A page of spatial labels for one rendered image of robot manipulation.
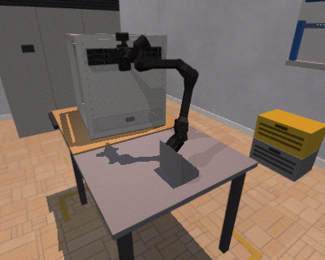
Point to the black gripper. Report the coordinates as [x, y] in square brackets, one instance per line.
[123, 36]

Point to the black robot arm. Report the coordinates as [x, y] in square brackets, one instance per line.
[142, 63]

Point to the grey open rack frame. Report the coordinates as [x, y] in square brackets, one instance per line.
[117, 101]

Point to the flat orange board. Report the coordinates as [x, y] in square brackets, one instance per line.
[78, 140]

